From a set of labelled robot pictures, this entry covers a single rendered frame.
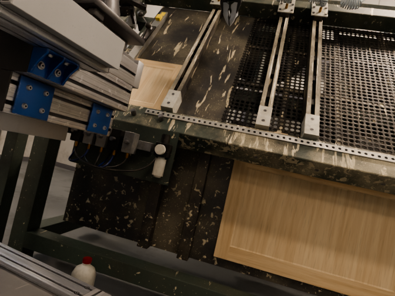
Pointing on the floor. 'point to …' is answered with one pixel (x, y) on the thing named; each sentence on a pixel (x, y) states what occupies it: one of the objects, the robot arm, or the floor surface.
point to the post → (10, 173)
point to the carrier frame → (136, 221)
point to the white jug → (85, 271)
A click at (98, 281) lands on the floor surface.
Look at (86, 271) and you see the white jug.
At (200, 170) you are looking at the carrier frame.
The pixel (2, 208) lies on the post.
